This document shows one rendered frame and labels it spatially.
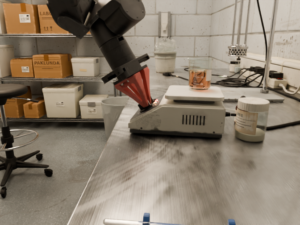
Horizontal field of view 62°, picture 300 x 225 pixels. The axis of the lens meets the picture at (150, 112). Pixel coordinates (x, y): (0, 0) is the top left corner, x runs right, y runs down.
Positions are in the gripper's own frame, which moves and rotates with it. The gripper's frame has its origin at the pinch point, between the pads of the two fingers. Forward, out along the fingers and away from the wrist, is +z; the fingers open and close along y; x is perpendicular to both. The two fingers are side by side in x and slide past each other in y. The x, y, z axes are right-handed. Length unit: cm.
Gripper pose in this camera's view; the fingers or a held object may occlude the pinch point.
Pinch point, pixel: (145, 102)
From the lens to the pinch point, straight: 55.1
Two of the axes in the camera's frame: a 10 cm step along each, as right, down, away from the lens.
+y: 5.4, -4.4, 7.2
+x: -6.9, 2.7, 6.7
